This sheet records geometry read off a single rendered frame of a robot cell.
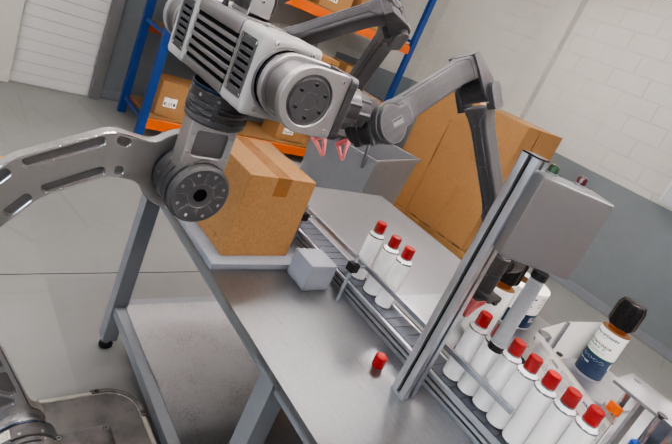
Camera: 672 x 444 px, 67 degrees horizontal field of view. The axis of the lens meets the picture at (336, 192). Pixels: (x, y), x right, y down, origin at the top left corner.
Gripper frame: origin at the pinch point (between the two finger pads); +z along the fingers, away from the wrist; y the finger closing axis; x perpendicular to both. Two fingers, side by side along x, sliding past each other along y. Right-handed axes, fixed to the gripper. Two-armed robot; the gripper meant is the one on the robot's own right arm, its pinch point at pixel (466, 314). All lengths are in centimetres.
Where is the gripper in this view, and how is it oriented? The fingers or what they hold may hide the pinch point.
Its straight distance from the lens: 149.0
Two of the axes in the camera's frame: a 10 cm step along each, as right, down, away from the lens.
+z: -3.9, 8.6, 3.2
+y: -5.5, -4.9, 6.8
